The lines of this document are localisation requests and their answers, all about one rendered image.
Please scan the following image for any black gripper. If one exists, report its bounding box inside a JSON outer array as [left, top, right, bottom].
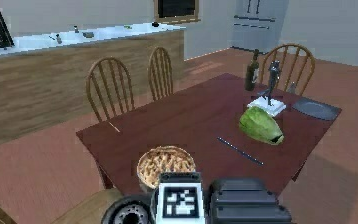
[[100, 194, 157, 224]]

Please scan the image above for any tan lattice pie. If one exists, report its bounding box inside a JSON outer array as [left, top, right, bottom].
[[136, 145, 197, 194]]

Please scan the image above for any tan pencil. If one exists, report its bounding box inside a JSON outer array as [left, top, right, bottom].
[[107, 121, 121, 134]]

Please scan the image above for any dark red dining table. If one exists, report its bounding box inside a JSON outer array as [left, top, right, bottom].
[[75, 72, 343, 198]]

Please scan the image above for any brown wooden chair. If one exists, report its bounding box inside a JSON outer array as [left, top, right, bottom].
[[85, 56, 136, 124], [259, 43, 317, 97], [147, 46, 175, 102]]

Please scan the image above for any wooden kitchen counter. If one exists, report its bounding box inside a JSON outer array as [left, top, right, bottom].
[[0, 21, 187, 149]]

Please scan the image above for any grey figure statue white base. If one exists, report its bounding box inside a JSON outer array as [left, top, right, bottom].
[[246, 59, 287, 118]]

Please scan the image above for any dark green wine bottle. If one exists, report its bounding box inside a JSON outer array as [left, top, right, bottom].
[[244, 48, 261, 92]]

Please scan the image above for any grey plate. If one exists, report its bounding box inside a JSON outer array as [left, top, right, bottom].
[[291, 96, 341, 121]]

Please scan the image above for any grey fridge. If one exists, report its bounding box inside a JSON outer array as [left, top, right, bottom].
[[230, 0, 290, 54]]

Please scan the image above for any black window wooden frame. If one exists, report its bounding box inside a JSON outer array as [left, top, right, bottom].
[[153, 0, 201, 24]]

